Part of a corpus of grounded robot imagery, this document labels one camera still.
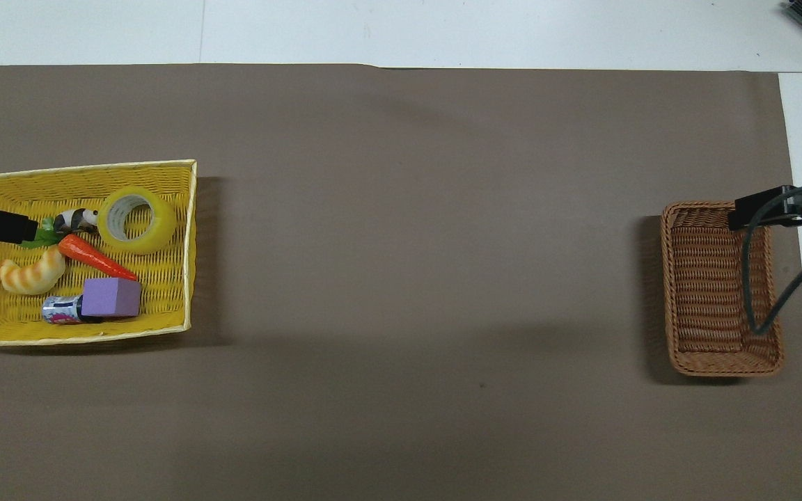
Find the yellow tape roll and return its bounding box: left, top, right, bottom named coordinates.
left=97, top=186, right=178, bottom=255

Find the brown wicker basket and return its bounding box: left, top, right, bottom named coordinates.
left=660, top=201, right=785, bottom=377

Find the purple foam block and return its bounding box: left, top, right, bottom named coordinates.
left=82, top=278, right=143, bottom=319

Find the orange toy carrot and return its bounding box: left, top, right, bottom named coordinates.
left=21, top=218, right=140, bottom=283

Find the black and white toy animal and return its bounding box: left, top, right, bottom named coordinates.
left=53, top=208, right=100, bottom=234

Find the small silver printed can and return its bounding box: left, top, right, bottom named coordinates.
left=42, top=294, right=98, bottom=326

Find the toy bread croissant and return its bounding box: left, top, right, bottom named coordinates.
left=0, top=246, right=68, bottom=296

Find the black cable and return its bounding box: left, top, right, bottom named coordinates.
left=742, top=180, right=802, bottom=337

